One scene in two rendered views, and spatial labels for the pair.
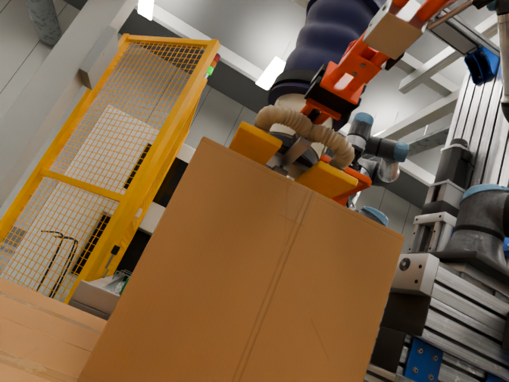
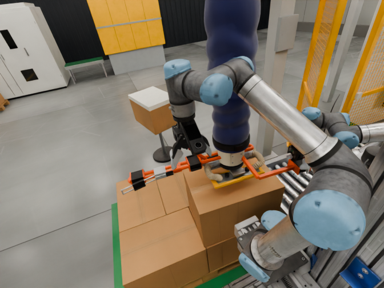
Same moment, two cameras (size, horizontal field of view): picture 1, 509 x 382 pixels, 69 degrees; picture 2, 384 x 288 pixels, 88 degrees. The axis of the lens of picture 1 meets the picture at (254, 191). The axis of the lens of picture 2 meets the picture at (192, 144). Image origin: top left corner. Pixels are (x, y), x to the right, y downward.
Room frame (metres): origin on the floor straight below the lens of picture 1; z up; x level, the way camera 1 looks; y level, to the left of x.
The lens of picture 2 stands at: (0.57, -1.01, 2.01)
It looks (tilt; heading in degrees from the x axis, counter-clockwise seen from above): 36 degrees down; 85
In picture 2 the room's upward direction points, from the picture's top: 8 degrees counter-clockwise
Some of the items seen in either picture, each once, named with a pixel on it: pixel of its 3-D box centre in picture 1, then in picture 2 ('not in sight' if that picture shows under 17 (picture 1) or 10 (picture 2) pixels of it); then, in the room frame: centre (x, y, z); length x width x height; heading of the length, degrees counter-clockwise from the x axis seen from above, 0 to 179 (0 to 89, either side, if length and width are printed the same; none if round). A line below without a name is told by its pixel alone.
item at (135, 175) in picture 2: not in sight; (138, 177); (0.30, -0.10, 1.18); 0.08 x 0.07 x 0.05; 7
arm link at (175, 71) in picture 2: not in sight; (180, 82); (0.61, -0.45, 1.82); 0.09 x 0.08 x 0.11; 129
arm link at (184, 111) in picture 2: not in sight; (182, 107); (0.60, -0.45, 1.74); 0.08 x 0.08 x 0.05
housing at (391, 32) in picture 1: (395, 26); (160, 172); (0.43, -0.09, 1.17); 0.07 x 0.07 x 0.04; 7
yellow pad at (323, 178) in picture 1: (311, 185); (236, 173); (0.91, -0.13, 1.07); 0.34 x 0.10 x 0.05; 7
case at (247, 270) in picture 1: (231, 291); (230, 196); (0.89, -0.05, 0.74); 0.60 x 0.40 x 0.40; 7
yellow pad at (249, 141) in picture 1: (247, 153); not in sight; (0.88, 0.06, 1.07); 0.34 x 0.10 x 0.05; 7
